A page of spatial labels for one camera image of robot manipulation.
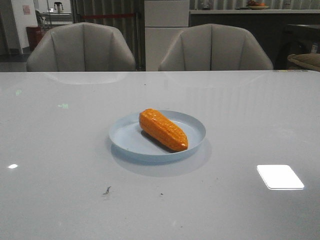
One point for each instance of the orange toy corn cob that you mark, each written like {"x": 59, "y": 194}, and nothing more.
{"x": 158, "y": 126}

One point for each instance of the right beige upholstered chair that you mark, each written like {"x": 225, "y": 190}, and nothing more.
{"x": 214, "y": 47}

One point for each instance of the fruit bowl on counter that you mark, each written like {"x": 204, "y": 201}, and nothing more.
{"x": 255, "y": 5}

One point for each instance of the light blue round plate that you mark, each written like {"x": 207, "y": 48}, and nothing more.
{"x": 130, "y": 140}

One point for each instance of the tan cushion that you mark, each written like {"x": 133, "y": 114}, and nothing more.
{"x": 308, "y": 61}

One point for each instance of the white cabinet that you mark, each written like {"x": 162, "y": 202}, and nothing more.
{"x": 162, "y": 20}

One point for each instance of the beige upholstered chair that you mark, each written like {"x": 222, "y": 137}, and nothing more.
{"x": 82, "y": 47}
{"x": 214, "y": 47}

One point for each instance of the red barrier belt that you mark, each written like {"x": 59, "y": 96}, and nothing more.
{"x": 108, "y": 16}

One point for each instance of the left beige upholstered chair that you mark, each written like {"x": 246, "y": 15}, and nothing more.
{"x": 82, "y": 47}

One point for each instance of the pink wall notice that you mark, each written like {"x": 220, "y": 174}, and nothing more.
{"x": 26, "y": 9}

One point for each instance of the dark side table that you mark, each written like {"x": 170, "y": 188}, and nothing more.
{"x": 297, "y": 39}

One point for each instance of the red bin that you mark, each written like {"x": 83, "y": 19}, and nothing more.
{"x": 34, "y": 34}

